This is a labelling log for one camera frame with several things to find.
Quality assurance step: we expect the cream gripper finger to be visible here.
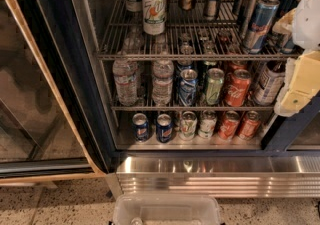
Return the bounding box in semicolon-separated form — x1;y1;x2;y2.
274;85;309;117
272;8;296;34

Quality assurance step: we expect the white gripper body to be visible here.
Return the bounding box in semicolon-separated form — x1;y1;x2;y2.
288;50;320;101

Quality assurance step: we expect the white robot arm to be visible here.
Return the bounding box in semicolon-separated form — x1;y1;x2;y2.
273;0;320;117

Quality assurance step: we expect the front redbull can left row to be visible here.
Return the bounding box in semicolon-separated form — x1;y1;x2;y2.
242;0;280;54

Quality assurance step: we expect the right coke can bottom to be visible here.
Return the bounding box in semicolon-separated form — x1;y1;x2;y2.
237;111;261;140

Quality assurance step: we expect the coke can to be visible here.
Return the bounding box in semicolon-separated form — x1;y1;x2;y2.
237;111;261;140
218;111;240;140

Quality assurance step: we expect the red coca cola can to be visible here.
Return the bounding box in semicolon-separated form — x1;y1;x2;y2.
224;69;251;107

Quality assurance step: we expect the left coke can bottom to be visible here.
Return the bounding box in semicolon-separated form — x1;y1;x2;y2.
218;111;240;140

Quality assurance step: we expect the green can middle shelf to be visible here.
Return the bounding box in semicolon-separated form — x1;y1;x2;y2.
205;68;224;105

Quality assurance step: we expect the right 7up can bottom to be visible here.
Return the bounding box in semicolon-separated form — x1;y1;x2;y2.
198;110;217;138

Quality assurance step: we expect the steel fridge base grille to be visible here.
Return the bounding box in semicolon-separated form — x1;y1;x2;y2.
106;156;320;198

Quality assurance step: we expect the left 7up can bottom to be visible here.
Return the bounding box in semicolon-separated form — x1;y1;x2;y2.
179;111;197;140

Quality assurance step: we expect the blue pepsi can middle shelf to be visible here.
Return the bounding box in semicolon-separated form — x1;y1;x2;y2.
178;69;198;107

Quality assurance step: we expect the right pepsi can bottom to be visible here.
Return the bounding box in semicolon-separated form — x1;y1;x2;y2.
156;114;173;143

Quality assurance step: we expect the pepsi can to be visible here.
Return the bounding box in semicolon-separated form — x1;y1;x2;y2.
156;114;173;143
132;113;149;142

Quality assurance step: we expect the front 7up tall can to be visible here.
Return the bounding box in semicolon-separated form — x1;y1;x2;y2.
142;0;166;35

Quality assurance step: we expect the left pepsi can bottom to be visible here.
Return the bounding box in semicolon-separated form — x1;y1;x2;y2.
132;113;149;142

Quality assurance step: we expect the glass fridge door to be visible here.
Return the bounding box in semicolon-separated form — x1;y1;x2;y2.
0;0;113;185

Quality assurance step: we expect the right water bottle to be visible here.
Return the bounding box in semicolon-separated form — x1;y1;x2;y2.
152;59;174;106

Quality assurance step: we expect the water bottle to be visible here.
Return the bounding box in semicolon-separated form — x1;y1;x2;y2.
112;59;138;106
152;59;174;106

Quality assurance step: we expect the left water bottle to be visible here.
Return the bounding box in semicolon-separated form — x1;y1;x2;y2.
112;59;138;106

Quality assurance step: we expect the clear plastic bin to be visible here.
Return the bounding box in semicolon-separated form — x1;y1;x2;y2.
113;193;221;225

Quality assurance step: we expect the top wire shelf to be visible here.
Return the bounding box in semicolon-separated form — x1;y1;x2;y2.
97;0;289;61

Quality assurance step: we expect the wire shelf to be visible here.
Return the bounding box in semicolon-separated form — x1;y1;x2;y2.
97;0;289;61
110;82;278;113

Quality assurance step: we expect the middle wire shelf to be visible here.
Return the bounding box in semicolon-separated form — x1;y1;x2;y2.
110;82;278;113

